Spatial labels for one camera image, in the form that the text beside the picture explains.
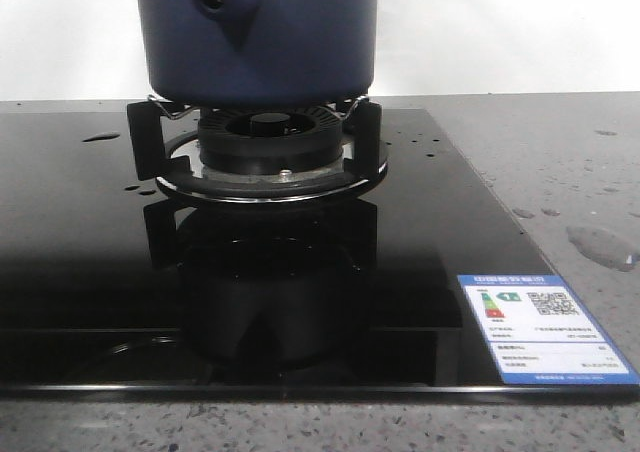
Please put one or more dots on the black gas burner head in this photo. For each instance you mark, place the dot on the black gas burner head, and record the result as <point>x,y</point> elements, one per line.
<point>264,142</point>

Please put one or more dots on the blue white energy label sticker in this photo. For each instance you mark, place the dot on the blue white energy label sticker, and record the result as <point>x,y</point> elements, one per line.
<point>539,333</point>

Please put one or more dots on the black glass gas stove top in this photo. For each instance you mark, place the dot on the black glass gas stove top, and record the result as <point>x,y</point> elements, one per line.
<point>111,291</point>

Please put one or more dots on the black metal pot support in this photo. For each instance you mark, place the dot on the black metal pot support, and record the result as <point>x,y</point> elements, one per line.
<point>178,170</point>

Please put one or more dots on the dark blue cooking pot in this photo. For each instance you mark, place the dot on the dark blue cooking pot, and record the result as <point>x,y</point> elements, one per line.
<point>259,52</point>

